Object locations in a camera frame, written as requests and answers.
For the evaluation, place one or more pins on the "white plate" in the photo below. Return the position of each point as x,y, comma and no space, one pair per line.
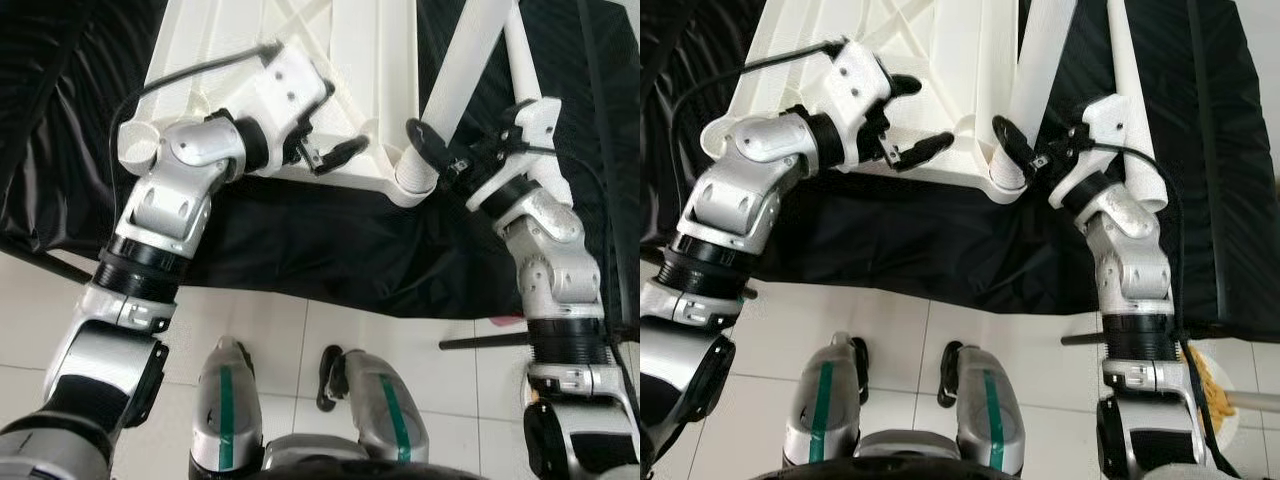
1232,425

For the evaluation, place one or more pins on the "silver right robot leg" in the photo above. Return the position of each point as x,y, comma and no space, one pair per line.
390,415
990,415

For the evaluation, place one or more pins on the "grey metal tube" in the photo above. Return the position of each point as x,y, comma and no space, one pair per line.
1258,401

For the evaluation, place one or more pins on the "silver robot leg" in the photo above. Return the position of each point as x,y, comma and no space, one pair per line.
227,410
990,415
825,410
390,415

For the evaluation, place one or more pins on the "black cloth table cover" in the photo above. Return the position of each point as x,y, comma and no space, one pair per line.
900,250
300,250

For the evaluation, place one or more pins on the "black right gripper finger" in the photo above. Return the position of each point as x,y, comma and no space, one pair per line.
1015,144
430,147

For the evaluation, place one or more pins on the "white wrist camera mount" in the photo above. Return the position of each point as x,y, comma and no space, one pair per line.
285,85
1110,115
855,85
540,115

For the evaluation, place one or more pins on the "white plastic table leg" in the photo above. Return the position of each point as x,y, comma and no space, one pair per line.
520,50
1125,60
1040,70
460,70

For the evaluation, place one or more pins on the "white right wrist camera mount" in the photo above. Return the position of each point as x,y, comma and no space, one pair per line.
540,115
1110,115

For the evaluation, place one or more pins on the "silver left robot leg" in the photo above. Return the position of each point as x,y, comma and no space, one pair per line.
227,410
825,410

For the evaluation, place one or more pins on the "yellow crumpled cloth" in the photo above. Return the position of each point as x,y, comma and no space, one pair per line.
1215,390

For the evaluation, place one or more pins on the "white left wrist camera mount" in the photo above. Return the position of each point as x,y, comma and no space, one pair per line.
285,85
855,85

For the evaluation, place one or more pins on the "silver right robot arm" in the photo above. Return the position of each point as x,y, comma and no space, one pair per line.
550,260
1130,250

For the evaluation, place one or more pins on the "black robot torso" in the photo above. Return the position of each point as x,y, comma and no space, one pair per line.
930,472
400,472

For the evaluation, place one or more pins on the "white plastic table top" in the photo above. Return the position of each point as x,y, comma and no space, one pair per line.
960,60
370,60

